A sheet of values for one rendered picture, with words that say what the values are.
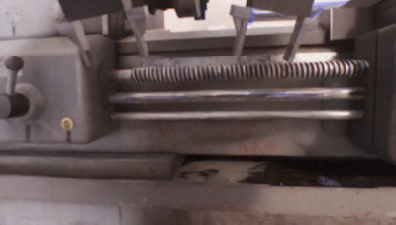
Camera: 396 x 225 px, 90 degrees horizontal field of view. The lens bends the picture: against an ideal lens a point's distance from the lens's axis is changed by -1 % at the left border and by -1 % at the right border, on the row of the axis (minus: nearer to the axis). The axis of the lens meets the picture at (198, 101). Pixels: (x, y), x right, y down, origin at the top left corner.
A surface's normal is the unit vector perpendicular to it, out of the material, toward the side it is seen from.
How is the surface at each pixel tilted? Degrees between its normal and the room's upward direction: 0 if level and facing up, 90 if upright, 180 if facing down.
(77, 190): 90
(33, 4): 90
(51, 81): 90
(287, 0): 113
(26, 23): 90
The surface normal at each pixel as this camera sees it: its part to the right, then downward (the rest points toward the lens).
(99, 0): -0.07, 0.48
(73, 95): -0.12, 0.08
